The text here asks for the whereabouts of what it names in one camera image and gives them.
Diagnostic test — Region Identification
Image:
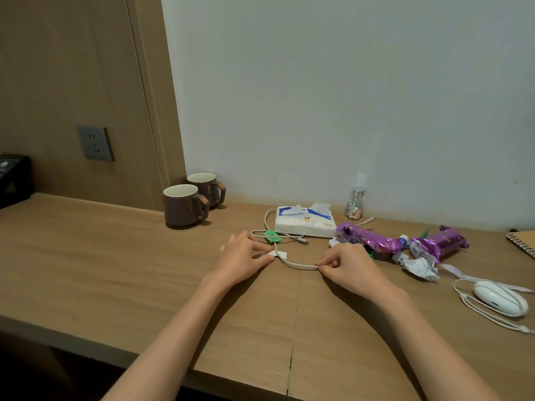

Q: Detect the person's left hand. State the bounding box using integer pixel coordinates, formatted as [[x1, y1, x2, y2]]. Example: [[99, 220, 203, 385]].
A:
[[202, 230, 277, 289]]

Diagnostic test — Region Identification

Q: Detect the person's right hand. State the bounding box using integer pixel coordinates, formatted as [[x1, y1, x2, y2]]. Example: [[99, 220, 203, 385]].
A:
[[314, 243, 403, 304]]

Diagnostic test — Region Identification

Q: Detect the white charging cable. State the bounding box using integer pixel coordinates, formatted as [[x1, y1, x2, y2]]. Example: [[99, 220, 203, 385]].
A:
[[250, 209, 377, 272]]

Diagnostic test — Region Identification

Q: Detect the person's left forearm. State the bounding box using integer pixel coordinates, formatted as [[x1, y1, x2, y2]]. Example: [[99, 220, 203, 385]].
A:
[[101, 276, 235, 401]]

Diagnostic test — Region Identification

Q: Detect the person's right forearm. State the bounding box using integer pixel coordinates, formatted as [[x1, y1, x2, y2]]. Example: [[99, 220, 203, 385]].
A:
[[375, 287, 503, 401]]

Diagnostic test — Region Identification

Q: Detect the crumpled purple foil wrapper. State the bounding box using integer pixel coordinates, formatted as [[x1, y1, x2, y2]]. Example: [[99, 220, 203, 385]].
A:
[[335, 222, 407, 255]]

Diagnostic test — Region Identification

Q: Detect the white tissue pack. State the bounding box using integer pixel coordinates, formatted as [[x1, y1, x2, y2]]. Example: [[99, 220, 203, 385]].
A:
[[274, 203, 337, 239]]

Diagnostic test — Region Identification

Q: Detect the small glass bottle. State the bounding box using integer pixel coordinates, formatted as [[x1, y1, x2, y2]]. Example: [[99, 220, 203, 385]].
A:
[[345, 187, 365, 221]]

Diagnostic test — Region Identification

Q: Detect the crumpled white paper receipt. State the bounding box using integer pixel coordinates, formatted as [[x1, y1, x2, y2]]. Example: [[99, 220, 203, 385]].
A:
[[391, 240, 440, 281]]

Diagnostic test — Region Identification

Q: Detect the brown ceramic mug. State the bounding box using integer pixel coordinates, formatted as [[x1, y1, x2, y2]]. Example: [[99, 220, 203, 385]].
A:
[[187, 173, 227, 208], [163, 184, 210, 228]]

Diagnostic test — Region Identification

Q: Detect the purple foil snack packet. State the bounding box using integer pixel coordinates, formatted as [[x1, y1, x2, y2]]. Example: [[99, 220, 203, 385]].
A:
[[411, 225, 470, 265]]

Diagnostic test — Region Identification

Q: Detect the white paper strip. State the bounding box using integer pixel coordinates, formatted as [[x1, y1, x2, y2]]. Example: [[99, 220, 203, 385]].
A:
[[439, 264, 535, 294]]

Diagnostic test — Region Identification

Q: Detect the spiral notebook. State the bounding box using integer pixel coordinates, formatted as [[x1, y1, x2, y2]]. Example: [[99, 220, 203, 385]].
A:
[[505, 230, 535, 259]]

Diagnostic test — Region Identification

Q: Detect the black box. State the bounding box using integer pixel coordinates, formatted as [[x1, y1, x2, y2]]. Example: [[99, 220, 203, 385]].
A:
[[0, 154, 34, 209]]

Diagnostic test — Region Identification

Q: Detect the white oval device with lanyard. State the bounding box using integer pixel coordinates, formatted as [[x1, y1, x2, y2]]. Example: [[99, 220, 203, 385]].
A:
[[453, 279, 535, 335]]

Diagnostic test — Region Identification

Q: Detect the grey wall socket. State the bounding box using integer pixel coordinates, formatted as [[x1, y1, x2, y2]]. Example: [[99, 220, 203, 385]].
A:
[[76, 125, 115, 162]]

